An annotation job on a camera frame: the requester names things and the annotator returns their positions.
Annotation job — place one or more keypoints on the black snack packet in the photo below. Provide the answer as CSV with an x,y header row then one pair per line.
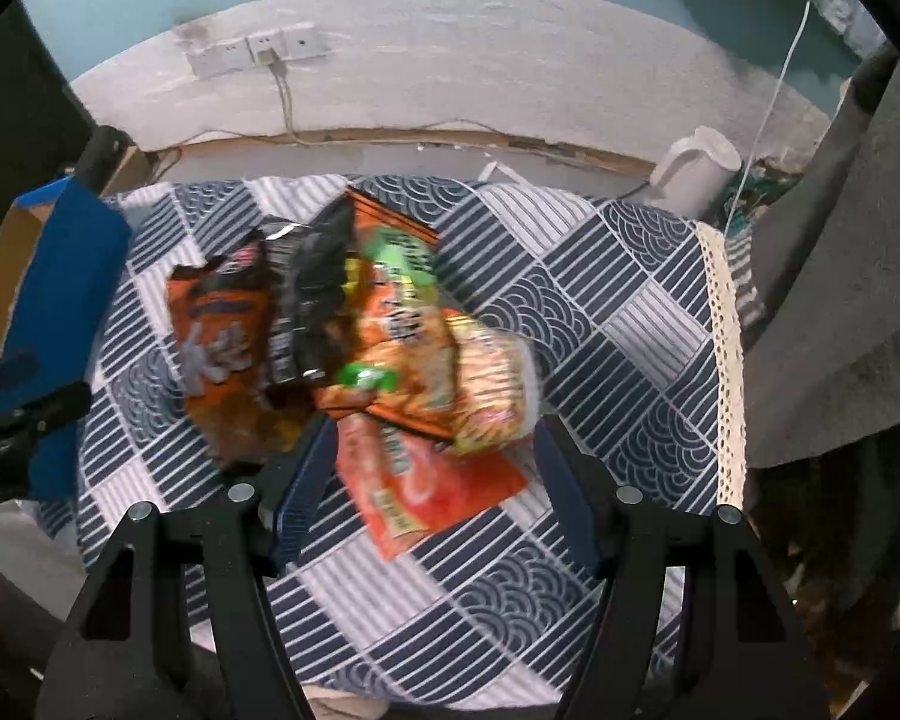
x,y
308,266

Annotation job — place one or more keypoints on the dark grey fabric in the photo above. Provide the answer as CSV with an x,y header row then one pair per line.
x,y
820,297

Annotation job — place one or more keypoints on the blue cardboard box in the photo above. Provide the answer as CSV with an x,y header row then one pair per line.
x,y
61,252

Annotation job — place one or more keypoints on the white wall socket strip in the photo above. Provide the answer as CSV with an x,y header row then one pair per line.
x,y
294,43

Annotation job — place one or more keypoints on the navy patterned tablecloth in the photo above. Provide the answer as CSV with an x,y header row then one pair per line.
x,y
628,311

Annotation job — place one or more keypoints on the orange squid snack bag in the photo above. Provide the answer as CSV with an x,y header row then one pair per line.
x,y
221,315

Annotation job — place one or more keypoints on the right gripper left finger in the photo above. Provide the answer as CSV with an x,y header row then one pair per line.
x,y
293,514

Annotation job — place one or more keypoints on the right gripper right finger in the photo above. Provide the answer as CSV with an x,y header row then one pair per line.
x,y
575,483

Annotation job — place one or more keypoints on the red orange snack bag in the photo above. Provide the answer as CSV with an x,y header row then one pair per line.
x,y
407,488

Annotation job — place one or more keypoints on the orange green cracker bag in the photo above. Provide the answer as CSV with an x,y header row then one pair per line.
x,y
401,360

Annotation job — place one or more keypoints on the white electric kettle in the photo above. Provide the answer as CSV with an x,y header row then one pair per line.
x,y
693,174

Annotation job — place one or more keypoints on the yellow red cracker pack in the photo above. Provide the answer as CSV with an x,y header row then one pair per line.
x,y
498,391

